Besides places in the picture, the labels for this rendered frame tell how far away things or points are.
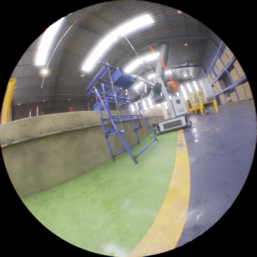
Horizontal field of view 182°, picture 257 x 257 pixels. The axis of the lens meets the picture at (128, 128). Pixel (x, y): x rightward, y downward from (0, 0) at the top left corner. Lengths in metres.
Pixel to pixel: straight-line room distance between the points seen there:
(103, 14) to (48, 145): 9.26
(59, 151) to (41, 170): 0.36
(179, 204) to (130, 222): 0.24
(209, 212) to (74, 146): 1.26
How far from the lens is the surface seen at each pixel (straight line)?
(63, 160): 1.07
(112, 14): 9.30
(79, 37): 10.00
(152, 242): 0.41
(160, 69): 9.12
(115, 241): 0.45
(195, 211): 0.46
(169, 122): 2.17
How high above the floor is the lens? 0.41
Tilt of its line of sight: level
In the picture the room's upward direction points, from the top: 16 degrees counter-clockwise
